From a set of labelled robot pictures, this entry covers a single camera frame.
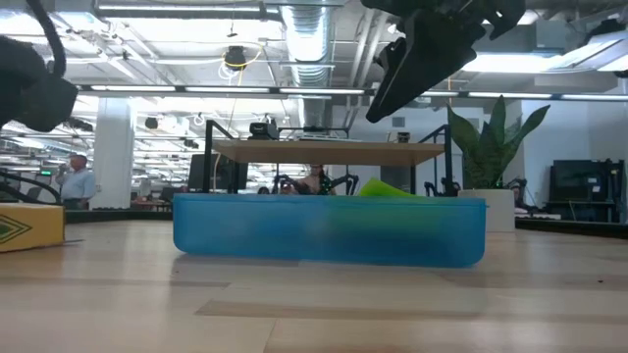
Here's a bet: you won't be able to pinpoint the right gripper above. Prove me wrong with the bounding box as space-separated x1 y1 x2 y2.
361 0 526 124

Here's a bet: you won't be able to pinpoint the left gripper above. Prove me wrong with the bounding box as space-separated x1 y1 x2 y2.
0 36 50 129

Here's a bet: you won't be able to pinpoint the green sticky note pad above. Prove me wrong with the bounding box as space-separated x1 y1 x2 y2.
357 176 428 199

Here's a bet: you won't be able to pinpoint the yellow crayon box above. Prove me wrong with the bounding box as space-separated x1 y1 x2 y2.
0 203 66 254

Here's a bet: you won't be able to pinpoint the blue translucent pencil case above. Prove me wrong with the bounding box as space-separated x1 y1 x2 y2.
172 192 488 270

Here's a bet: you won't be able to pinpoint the black curved tube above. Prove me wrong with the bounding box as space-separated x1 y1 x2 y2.
0 169 63 205

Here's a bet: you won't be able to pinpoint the wooden shelf riser black legs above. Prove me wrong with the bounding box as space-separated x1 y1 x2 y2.
203 120 455 197

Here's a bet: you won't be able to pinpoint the white column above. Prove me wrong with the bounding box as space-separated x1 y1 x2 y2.
90 97 137 211

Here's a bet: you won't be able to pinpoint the snake plant in white pot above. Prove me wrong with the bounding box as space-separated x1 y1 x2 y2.
445 95 551 232

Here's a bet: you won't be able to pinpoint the long ceiling light strip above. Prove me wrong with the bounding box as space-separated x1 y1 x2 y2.
78 83 628 102

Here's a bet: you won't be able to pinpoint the black background monitor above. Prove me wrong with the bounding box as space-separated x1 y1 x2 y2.
188 154 249 193

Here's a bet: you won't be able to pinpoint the black equipment rack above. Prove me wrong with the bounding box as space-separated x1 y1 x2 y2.
549 159 627 225

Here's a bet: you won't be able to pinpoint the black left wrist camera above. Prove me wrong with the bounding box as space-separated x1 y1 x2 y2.
18 76 79 132

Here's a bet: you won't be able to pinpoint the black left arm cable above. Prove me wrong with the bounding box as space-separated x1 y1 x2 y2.
26 0 68 78

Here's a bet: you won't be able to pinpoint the silver ventilation duct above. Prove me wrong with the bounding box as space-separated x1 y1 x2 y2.
279 4 336 129

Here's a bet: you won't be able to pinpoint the black ceiling camera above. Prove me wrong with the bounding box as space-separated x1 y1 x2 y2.
224 45 248 72

